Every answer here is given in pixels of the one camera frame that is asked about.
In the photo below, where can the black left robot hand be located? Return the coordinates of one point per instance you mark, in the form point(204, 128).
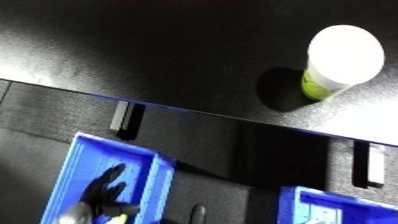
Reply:
point(103, 195)

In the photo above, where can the pale left robot arm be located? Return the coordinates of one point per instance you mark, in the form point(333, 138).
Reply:
point(74, 215)

